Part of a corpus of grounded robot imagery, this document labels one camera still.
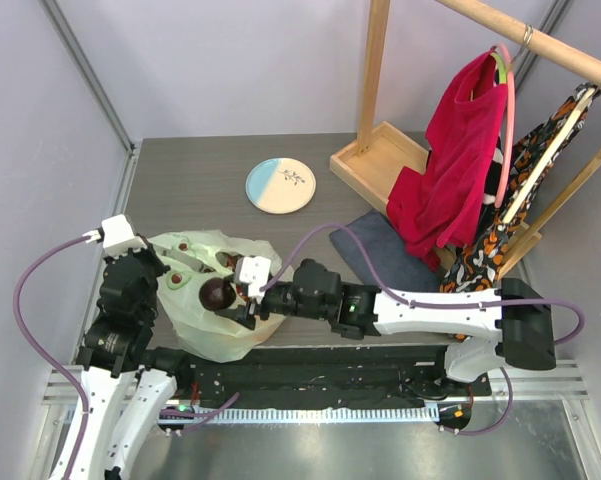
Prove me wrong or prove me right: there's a dark brown plum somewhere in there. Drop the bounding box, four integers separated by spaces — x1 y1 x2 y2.
198 277 236 311

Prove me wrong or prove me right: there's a red strawberries cluster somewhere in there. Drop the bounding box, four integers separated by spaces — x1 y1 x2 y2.
215 251 242 271

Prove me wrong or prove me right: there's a green avocado print plastic bag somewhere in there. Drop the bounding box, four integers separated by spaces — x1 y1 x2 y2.
149 230 286 363

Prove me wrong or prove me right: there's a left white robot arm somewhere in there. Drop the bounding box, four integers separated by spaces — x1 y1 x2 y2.
51 249 193 479

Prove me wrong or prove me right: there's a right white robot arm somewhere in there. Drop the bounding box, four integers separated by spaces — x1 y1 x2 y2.
214 256 557 395

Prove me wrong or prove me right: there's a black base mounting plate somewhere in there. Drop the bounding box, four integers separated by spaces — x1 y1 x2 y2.
134 344 494 409

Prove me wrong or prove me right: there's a dark blue folded cloth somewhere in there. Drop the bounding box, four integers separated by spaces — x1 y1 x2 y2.
329 210 440 293

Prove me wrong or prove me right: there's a round wooden fruit plate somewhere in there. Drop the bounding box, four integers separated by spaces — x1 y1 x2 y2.
245 158 317 215

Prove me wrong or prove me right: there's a wooden clothes rack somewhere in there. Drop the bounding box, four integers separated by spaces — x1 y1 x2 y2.
330 1 601 274

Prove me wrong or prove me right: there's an orange black patterned garment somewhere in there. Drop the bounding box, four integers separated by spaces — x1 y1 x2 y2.
440 83 601 293

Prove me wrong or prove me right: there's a pink plastic hanger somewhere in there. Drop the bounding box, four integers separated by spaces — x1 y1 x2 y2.
493 43 516 208

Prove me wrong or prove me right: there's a red shirt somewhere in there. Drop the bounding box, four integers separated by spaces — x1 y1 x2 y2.
386 51 507 271

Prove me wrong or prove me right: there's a wooden hanger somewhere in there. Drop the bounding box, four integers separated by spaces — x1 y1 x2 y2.
501 86 600 224

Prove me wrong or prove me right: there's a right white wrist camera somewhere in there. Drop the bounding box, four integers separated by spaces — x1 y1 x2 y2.
234 256 271 302

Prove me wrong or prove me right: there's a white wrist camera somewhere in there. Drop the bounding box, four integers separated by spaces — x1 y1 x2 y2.
234 256 271 302
83 214 149 258

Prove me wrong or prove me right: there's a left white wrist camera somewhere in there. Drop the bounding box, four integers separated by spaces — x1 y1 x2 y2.
83 214 149 258

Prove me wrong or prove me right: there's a white slotted cable duct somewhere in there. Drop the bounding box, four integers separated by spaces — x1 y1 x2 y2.
154 405 440 425

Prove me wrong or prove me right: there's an aluminium corner frame profile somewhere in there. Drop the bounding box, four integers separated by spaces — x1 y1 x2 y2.
39 0 135 155

